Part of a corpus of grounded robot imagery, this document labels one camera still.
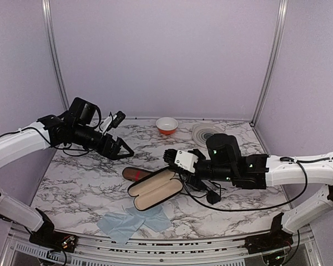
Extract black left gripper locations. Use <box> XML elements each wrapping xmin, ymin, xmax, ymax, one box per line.
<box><xmin>73</xmin><ymin>123</ymin><xmax>135</xmax><ymax>161</ymax></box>

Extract black sunglasses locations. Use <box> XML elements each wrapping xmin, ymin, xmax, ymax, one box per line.
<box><xmin>180</xmin><ymin>177</ymin><xmax>228</xmax><ymax>206</ymax></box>

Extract black glasses case beige lining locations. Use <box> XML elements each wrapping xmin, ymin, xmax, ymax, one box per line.
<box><xmin>127</xmin><ymin>167</ymin><xmax>183</xmax><ymax>211</ymax></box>

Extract light blue cleaning cloth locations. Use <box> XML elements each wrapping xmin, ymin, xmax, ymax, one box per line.
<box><xmin>125</xmin><ymin>206</ymin><xmax>172</xmax><ymax>232</ymax></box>
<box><xmin>97</xmin><ymin>212</ymin><xmax>145</xmax><ymax>244</ymax></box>

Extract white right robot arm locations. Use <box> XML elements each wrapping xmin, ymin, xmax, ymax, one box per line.
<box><xmin>173</xmin><ymin>134</ymin><xmax>333</xmax><ymax>248</ymax></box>

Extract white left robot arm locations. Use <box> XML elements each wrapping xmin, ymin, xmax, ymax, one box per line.
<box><xmin>0</xmin><ymin>97</ymin><xmax>134</xmax><ymax>247</ymax></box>

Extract white plate with blue spiral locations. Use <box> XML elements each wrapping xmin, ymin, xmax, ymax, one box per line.
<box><xmin>191</xmin><ymin>123</ymin><xmax>224</xmax><ymax>148</ymax></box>

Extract orange bowl with white inside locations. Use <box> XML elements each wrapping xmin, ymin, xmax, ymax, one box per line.
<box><xmin>155</xmin><ymin>117</ymin><xmax>179</xmax><ymax>135</ymax></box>

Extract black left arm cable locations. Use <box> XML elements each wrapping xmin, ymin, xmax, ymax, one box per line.
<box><xmin>0</xmin><ymin>130</ymin><xmax>95</xmax><ymax>157</ymax></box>

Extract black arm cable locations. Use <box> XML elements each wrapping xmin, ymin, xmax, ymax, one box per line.
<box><xmin>183</xmin><ymin>156</ymin><xmax>333</xmax><ymax>213</ymax></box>
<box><xmin>0</xmin><ymin>130</ymin><xmax>95</xmax><ymax>157</ymax></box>

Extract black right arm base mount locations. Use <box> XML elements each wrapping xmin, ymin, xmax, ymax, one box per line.
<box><xmin>244</xmin><ymin>213</ymin><xmax>294</xmax><ymax>254</ymax></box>

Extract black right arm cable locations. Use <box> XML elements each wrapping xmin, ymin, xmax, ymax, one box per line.
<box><xmin>183</xmin><ymin>156</ymin><xmax>333</xmax><ymax>213</ymax></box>

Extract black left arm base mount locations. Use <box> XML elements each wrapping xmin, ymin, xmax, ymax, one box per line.
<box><xmin>29</xmin><ymin>208</ymin><xmax>78</xmax><ymax>253</ymax></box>

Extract aluminium front frame rail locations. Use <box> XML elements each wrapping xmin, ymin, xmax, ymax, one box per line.
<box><xmin>0</xmin><ymin>224</ymin><xmax>323</xmax><ymax>265</ymax></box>

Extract aluminium frame post left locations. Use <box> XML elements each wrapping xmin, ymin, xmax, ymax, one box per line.
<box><xmin>41</xmin><ymin>0</ymin><xmax>69</xmax><ymax>111</ymax></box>

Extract aluminium frame post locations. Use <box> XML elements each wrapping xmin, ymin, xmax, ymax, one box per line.
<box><xmin>41</xmin><ymin>0</ymin><xmax>69</xmax><ymax>111</ymax></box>
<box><xmin>250</xmin><ymin>0</ymin><xmax>289</xmax><ymax>127</ymax></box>

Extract aluminium frame post right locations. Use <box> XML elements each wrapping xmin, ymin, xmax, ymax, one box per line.
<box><xmin>250</xmin><ymin>0</ymin><xmax>289</xmax><ymax>127</ymax></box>

